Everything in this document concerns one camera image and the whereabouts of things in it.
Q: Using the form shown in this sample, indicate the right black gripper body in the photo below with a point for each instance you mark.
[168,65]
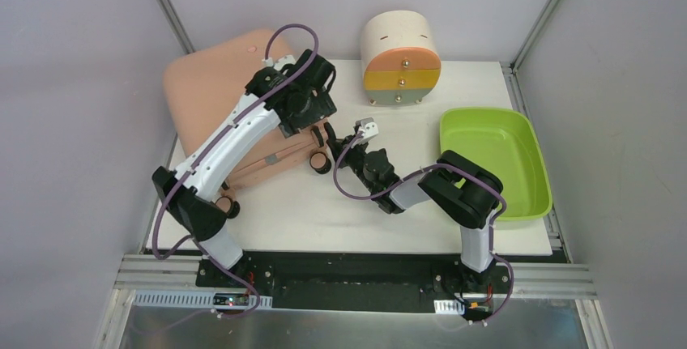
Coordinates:
[349,142]

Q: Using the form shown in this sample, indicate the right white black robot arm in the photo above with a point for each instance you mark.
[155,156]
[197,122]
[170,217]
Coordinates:
[467,193]

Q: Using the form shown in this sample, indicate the green plastic tray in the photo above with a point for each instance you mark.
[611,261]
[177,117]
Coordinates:
[504,142]

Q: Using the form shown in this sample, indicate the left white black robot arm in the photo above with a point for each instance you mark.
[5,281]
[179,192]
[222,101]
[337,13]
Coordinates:
[186,191]

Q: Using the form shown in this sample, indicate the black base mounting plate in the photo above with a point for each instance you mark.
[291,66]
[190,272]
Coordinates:
[361,282]

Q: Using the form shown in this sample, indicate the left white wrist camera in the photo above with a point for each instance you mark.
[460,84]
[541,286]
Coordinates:
[280,63]

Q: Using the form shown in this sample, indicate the cream three-drawer round cabinet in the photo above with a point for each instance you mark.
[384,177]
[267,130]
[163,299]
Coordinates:
[400,62]

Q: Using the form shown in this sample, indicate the pink hard-shell suitcase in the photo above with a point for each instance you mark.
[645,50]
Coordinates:
[205,87]

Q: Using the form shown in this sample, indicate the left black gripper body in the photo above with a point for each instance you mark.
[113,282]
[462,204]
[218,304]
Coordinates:
[303,123]

